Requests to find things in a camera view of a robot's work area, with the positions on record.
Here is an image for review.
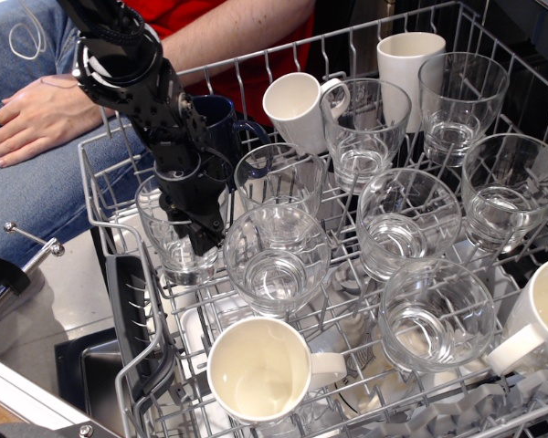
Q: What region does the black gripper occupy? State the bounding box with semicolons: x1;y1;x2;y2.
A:
132;90;234;256

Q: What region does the clear glass cup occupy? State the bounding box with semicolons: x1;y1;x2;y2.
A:
135;176;218;286

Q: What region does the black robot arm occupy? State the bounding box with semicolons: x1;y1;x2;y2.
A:
61;1;231;256

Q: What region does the person's forearm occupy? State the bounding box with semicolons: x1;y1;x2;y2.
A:
163;0;316;84

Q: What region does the tall white cup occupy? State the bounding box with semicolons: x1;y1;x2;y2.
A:
376;32;446;133

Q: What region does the person's bare hand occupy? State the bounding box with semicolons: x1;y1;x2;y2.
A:
0;74;114;168

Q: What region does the clear glass front centre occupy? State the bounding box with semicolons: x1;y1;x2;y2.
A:
224;204;332;319

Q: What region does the clear glass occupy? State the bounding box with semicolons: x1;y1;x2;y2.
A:
355;168;462;282
461;133;548;253
418;52;510;167
234;142;328;216
320;78;412;195
224;204;332;319
378;258;496;373

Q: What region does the clear glass behind centre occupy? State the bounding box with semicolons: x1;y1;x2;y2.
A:
234;142;328;216

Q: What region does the dark blue mug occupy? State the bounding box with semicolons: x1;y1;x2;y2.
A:
193;95;270;192

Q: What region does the blue jeans leg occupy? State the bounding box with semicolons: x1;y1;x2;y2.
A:
0;1;153;242

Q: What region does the cream mug front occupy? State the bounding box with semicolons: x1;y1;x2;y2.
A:
206;317;347;425

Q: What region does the metal rod with knobs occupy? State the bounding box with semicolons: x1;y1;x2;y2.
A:
0;210;66;316

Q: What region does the white tilted mug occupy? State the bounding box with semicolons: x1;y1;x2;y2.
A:
262;72;351;155

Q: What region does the red shirt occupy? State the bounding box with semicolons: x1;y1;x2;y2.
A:
126;1;315;123

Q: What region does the white lower dishwasher tray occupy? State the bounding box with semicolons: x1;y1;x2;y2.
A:
109;207;394;438

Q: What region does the clear glass top centre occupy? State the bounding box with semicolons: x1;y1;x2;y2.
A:
320;78;412;195

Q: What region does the clear glass middle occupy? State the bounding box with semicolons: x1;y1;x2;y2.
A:
355;168;462;282

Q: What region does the clear glass front right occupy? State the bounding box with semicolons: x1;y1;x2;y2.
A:
378;258;496;373

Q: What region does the clear glass top right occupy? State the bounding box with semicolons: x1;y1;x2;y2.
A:
418;52;510;167

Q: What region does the white mug right edge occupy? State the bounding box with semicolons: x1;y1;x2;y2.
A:
487;262;548;375

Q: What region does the grey plastic tine holder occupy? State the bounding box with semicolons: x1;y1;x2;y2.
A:
367;370;548;437

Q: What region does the grey plastic rack handle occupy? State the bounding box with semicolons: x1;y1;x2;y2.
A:
106;255;175;414

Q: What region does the grey wire dishwasher rack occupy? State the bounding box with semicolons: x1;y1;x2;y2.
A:
79;1;548;437

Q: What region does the black cylinder mount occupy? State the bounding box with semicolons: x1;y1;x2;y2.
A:
0;258;30;295

